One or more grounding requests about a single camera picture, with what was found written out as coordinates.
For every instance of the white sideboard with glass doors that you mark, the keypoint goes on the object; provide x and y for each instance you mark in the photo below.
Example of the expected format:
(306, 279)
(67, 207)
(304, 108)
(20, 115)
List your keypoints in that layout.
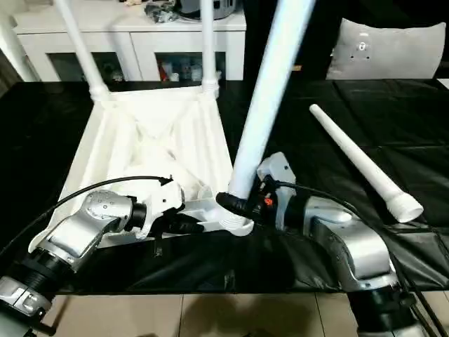
(140, 35)

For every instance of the white slanted pole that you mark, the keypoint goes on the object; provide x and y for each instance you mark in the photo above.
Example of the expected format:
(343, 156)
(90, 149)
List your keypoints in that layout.
(17, 52)

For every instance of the grey cushion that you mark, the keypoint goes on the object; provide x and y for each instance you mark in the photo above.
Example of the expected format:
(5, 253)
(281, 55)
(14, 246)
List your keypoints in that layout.
(386, 49)

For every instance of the black cabinet with gold label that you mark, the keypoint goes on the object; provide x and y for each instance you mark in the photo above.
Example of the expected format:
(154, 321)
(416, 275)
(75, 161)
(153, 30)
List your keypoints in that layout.
(315, 35)

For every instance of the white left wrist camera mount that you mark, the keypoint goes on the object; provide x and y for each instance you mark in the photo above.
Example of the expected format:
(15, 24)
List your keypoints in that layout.
(165, 196)

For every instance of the white plastic table top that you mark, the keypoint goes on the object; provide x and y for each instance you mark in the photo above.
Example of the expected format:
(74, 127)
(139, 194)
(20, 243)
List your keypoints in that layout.
(122, 147)

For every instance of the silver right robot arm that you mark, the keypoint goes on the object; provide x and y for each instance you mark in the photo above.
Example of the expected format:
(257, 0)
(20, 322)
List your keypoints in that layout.
(350, 242)

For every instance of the white plastic table leg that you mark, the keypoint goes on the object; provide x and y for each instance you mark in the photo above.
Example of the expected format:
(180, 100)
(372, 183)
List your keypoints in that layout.
(82, 52)
(207, 42)
(273, 87)
(358, 154)

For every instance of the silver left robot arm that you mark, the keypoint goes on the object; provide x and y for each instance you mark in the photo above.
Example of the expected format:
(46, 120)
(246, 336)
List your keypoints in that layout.
(91, 214)

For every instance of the black work mat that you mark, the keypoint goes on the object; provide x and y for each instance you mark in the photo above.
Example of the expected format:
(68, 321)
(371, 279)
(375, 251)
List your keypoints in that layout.
(386, 116)

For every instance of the round grey appliance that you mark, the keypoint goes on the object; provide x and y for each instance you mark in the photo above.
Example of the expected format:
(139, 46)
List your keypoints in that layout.
(221, 8)

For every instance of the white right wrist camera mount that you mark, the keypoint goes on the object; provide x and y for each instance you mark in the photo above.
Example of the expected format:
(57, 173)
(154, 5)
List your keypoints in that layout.
(277, 168)

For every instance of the bag of black parts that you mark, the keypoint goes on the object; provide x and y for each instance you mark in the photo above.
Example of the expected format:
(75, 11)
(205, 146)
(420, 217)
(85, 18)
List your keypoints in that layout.
(161, 12)

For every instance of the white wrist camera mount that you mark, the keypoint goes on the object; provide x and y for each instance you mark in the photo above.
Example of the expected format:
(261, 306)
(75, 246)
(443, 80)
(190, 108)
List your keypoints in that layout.
(165, 196)
(277, 168)

